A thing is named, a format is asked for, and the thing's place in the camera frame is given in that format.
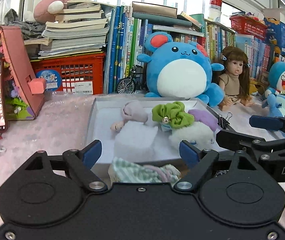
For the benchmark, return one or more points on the black binder clip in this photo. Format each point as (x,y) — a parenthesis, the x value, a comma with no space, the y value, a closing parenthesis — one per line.
(223,121)

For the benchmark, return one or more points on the Doraemon plush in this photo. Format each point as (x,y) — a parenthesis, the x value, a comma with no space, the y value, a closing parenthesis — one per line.
(276,79)

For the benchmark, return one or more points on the pale pink knitted sock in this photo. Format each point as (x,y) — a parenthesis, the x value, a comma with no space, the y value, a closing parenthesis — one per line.
(131,111)

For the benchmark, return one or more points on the pink plush on books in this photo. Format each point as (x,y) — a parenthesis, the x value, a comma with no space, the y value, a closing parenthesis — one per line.
(46,10)

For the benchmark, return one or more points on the miniature bicycle model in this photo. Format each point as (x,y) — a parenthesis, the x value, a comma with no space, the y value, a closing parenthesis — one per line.
(131,84)

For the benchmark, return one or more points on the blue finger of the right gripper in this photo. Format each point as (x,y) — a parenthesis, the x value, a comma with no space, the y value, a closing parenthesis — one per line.
(266,122)

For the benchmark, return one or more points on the red white canister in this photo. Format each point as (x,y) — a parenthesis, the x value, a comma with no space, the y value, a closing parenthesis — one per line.
(215,8)

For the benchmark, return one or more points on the row of upright books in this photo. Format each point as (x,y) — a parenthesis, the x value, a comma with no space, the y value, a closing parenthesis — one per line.
(125,43)

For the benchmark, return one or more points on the red plastic crate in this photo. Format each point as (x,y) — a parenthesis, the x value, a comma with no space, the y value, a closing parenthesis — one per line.
(82,73)

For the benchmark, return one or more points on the big blue round plush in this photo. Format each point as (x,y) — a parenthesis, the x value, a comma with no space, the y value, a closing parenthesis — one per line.
(180,70)

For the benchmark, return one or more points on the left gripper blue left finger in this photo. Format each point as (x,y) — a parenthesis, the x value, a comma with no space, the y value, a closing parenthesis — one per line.
(79,164)

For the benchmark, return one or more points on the brown haired baby doll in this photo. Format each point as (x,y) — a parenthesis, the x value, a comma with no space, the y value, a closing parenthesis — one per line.
(234,80)

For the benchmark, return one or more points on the blue cardboard box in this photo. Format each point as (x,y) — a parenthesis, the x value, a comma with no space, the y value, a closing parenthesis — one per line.
(275,33)

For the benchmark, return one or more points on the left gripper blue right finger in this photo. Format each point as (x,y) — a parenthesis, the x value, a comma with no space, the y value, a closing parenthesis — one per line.
(200,164)

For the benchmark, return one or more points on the blue dolphin plush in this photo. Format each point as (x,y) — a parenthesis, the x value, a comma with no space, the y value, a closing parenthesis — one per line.
(276,105)

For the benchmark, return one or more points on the green fabric scrunchie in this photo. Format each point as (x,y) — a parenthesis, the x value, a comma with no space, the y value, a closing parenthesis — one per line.
(173,115)

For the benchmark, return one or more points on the red plastic basket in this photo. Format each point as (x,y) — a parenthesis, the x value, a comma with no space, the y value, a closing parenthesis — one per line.
(248,26)

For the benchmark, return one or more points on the white cardboard box tray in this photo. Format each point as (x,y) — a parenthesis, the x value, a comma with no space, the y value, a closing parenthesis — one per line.
(106,111)

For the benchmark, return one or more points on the pink wooden triangle house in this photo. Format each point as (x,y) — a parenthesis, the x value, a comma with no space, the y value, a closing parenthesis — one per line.
(23,91)

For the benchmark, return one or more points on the grey cloth pile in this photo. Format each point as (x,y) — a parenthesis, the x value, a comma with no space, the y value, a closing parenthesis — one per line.
(30,29)

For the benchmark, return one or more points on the purple fluffy plush toy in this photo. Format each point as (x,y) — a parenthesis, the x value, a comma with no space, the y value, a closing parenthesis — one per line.
(205,117)

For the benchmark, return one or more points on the green checkered scrunchie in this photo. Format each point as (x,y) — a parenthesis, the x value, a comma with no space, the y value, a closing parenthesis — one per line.
(122,171)

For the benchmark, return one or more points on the stack of books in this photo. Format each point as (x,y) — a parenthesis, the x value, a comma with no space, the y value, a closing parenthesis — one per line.
(82,27)

